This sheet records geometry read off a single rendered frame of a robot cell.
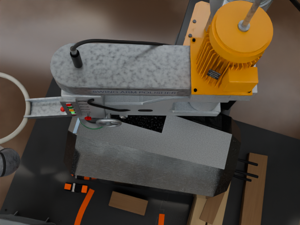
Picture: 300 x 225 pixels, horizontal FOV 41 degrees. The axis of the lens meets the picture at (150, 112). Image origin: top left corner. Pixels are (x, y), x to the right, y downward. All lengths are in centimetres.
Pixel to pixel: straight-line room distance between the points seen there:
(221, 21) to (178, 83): 43
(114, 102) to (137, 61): 35
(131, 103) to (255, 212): 174
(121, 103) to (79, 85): 36
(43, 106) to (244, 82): 146
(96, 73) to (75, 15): 213
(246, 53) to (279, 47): 252
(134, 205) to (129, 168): 61
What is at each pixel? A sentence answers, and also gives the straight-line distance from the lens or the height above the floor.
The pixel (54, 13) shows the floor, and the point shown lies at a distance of 399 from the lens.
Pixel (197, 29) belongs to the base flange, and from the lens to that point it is 302.
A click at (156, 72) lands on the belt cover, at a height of 170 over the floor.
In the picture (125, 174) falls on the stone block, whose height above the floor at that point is 67.
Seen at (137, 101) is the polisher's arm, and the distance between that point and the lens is 213.
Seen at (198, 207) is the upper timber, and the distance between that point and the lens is 328.
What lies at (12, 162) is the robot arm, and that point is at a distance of 199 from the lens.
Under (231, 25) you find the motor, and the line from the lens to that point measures 155.
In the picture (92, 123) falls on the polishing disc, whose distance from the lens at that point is 267.
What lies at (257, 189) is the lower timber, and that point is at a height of 9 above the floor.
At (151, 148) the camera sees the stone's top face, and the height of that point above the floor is 83.
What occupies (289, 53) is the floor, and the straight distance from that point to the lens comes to 404.
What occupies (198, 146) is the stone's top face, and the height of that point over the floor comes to 83.
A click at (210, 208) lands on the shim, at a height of 22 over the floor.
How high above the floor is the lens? 344
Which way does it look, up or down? 74 degrees down
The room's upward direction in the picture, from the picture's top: 10 degrees clockwise
